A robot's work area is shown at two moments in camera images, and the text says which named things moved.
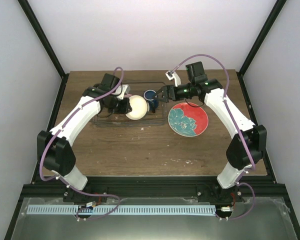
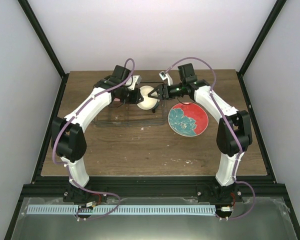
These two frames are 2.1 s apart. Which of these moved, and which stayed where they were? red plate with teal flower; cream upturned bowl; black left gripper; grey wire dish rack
Moved: cream upturned bowl; black left gripper
Stayed: red plate with teal flower; grey wire dish rack
